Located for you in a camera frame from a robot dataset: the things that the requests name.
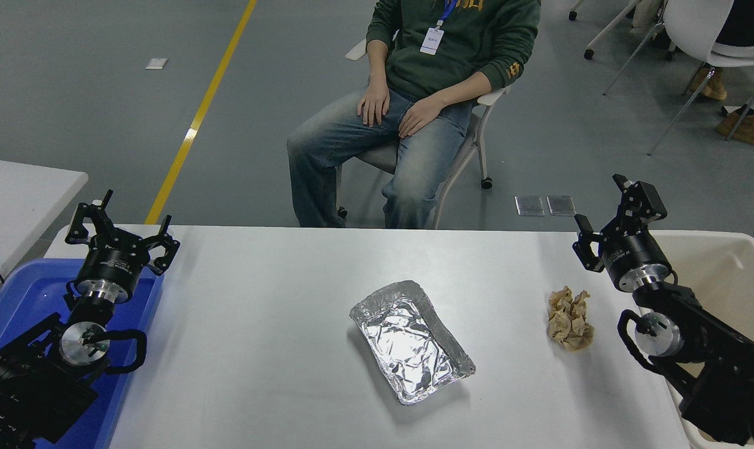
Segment white shell chair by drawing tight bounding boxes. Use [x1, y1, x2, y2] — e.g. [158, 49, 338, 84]
[603, 0, 754, 155]

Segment white wheeled chair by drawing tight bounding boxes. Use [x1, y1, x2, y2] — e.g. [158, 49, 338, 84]
[334, 39, 510, 229]

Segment white side table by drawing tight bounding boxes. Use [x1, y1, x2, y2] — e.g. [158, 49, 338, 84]
[0, 156, 89, 297]

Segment person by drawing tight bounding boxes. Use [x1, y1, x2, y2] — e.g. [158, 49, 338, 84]
[689, 0, 754, 148]
[286, 0, 541, 229]

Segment white wheeled chair legs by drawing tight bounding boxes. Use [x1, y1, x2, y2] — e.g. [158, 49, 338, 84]
[567, 0, 674, 61]

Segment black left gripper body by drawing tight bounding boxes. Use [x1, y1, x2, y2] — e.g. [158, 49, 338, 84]
[75, 241, 150, 294]

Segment blue plastic tray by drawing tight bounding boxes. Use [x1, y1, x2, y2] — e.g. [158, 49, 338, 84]
[0, 259, 165, 449]

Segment silver foil tray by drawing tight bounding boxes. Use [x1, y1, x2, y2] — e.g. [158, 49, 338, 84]
[349, 280, 476, 407]

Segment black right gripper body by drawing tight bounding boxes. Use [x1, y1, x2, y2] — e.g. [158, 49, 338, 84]
[601, 231, 672, 289]

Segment large pale plastic bin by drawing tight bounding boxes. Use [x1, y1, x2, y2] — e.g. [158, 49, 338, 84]
[629, 231, 754, 449]

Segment white ID badge with lanyard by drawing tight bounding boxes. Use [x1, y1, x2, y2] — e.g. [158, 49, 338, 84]
[420, 0, 457, 56]

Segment person's right hand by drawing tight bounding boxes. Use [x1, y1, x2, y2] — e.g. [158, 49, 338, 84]
[356, 87, 390, 128]

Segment crumpled tan paper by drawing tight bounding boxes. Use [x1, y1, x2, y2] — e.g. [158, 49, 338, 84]
[546, 286, 596, 354]

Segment person's left hand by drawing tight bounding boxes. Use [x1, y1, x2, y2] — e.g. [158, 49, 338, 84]
[398, 100, 443, 140]

